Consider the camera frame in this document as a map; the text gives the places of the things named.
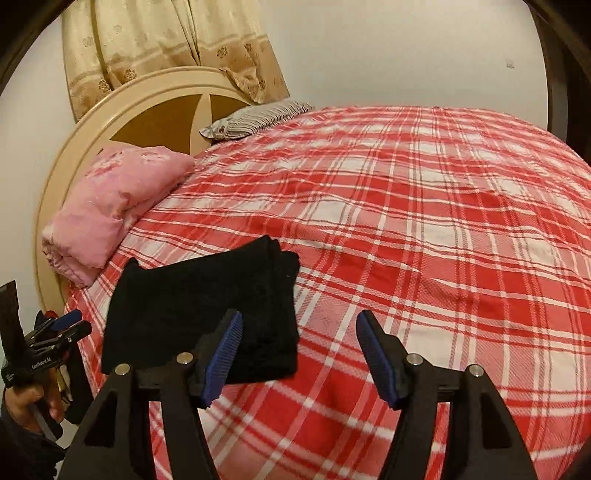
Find black pants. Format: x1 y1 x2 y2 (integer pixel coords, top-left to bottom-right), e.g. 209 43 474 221
101 236 300 384

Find person's left hand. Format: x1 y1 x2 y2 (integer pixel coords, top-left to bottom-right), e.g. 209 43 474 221
3 369 64 434

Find pink folded blanket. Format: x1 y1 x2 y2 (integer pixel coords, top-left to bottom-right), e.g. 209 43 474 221
41 143 194 287

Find red white plaid bedsheet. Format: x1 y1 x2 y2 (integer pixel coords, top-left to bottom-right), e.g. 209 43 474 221
68 107 590 479

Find cream round headboard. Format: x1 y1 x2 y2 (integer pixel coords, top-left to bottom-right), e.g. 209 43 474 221
34 67 252 312

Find grey striped pillow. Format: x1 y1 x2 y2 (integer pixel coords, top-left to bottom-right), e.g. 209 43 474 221
199 99 314 141

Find beige patterned curtain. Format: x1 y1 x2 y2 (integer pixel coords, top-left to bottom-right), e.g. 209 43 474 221
62 0 290 119

